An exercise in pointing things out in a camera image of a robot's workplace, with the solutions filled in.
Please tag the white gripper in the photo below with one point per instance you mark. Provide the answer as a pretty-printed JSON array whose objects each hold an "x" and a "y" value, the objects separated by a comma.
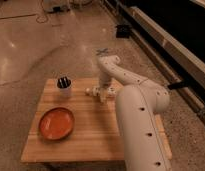
[{"x": 103, "y": 86}]

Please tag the wooden table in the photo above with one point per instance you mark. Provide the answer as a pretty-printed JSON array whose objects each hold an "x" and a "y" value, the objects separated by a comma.
[{"x": 95, "y": 137}]

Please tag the black box on floor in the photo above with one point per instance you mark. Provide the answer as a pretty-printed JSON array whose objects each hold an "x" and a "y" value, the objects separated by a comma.
[{"x": 123, "y": 31}]

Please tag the long metal rail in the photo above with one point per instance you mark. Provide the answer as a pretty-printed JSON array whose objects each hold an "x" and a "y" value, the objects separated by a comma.
[{"x": 183, "y": 69}]

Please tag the white plastic bottle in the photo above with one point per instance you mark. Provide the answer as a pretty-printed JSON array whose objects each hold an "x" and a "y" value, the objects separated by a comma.
[{"x": 96, "y": 91}]

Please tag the orange ceramic bowl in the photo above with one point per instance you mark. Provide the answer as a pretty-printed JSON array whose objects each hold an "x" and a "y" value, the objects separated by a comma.
[{"x": 56, "y": 124}]

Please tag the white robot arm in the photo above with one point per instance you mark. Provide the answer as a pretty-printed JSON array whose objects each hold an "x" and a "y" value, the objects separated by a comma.
[{"x": 136, "y": 103}]

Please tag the white device on floor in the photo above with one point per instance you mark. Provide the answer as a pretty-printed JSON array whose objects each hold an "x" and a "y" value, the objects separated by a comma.
[{"x": 53, "y": 6}]

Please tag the white cup with black items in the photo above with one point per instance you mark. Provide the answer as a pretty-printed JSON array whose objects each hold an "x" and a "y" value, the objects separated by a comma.
[{"x": 64, "y": 86}]

